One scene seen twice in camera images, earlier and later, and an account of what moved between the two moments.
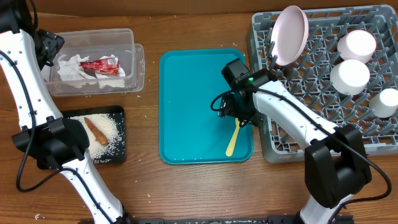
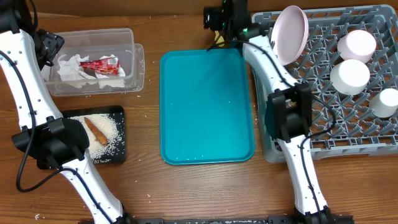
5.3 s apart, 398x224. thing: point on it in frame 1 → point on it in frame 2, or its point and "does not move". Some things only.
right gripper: [227, 109] → [212, 21]
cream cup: [384, 104] does not move
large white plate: [289, 35] does not move
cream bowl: [349, 77] does not move
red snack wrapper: [106, 66] does not move
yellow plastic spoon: [231, 147] → [221, 40]
